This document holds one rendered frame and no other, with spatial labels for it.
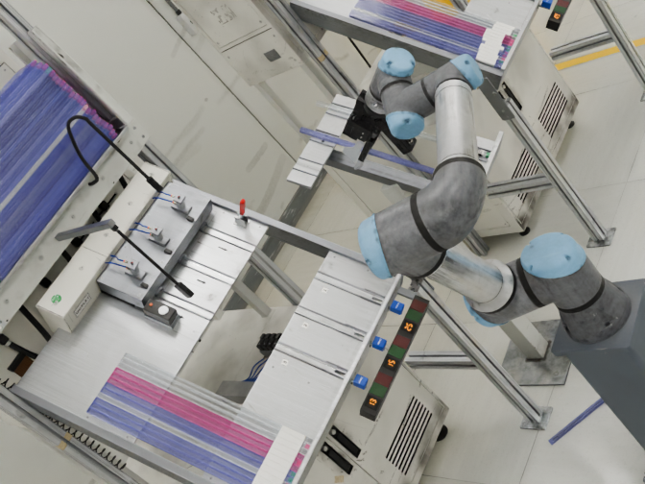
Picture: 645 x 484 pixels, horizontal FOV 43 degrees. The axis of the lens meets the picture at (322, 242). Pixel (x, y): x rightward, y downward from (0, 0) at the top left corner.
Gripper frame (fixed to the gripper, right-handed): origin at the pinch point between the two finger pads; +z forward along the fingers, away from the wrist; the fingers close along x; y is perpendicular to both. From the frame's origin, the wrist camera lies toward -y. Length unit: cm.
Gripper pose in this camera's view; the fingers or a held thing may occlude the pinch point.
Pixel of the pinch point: (364, 157)
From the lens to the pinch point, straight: 207.8
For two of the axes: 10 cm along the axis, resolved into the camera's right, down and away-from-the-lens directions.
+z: -2.3, 5.0, 8.4
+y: -8.9, -4.6, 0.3
